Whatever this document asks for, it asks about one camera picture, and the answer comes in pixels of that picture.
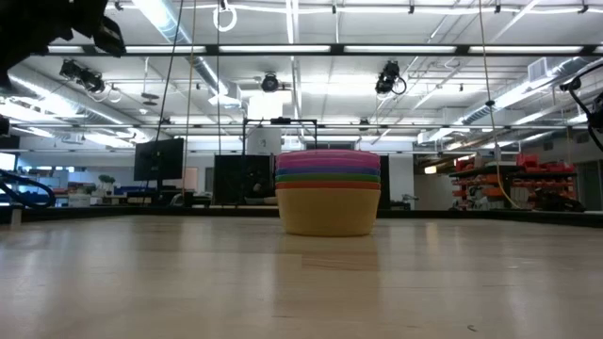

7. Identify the white box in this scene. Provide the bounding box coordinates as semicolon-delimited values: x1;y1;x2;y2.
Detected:
247;127;283;156

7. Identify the black office chair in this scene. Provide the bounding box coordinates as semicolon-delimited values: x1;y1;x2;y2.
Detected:
534;187;588;214

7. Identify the black hanging cable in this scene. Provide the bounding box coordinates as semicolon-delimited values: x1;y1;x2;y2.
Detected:
216;0;222;156
140;0;186;204

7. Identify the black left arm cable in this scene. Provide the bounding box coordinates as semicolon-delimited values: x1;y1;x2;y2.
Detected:
0;169;57;210

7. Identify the yellow hanging cable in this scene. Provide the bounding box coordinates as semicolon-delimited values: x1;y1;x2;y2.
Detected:
477;0;520;209

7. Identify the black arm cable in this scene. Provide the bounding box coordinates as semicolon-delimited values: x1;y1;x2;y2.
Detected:
567;63;603;153
0;169;57;210

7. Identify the pink plastic bowl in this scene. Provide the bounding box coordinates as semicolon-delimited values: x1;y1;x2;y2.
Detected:
275;149;381;164

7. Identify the purple plastic bowl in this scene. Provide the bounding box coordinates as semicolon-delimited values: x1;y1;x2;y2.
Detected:
275;157;382;171

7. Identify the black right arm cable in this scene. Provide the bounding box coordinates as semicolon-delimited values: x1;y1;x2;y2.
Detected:
567;63;603;153

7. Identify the storage rack with orange bins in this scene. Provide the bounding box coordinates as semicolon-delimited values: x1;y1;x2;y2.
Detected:
449;153;579;211

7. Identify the black computer monitor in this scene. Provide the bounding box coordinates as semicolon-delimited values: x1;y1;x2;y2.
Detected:
133;137;186;204

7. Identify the yellow plastic bowl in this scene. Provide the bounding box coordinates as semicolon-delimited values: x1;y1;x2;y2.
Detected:
275;187;382;237

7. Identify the black overhead light bar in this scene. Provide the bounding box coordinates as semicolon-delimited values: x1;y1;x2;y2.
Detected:
41;43;603;58

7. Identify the black metal frame stand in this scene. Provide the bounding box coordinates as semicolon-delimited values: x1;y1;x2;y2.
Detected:
242;117;319;156

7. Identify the black table edge frame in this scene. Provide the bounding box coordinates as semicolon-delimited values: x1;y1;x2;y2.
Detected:
0;204;603;228

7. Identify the small green potted plant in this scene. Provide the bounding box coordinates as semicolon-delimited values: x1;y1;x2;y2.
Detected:
97;173;117;195

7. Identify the white hanging ring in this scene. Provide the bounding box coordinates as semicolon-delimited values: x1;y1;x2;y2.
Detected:
212;1;238;33

